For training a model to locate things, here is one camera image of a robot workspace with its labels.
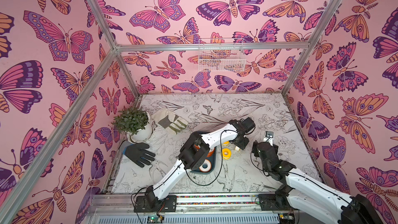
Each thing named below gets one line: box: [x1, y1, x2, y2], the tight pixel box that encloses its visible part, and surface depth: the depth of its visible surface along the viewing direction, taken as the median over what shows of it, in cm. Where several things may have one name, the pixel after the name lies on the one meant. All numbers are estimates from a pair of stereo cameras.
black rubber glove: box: [118, 140, 156, 168], surface depth 91 cm
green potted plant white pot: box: [110, 105, 153, 144], surface depth 84 cm
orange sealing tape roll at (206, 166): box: [199, 158, 212, 173], surface depth 85 cm
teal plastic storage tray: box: [190, 146, 218, 175], surface depth 84 cm
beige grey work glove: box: [150, 107, 189, 135], surface depth 106 cm
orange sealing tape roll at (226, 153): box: [221, 148, 232, 160], surface depth 90 cm
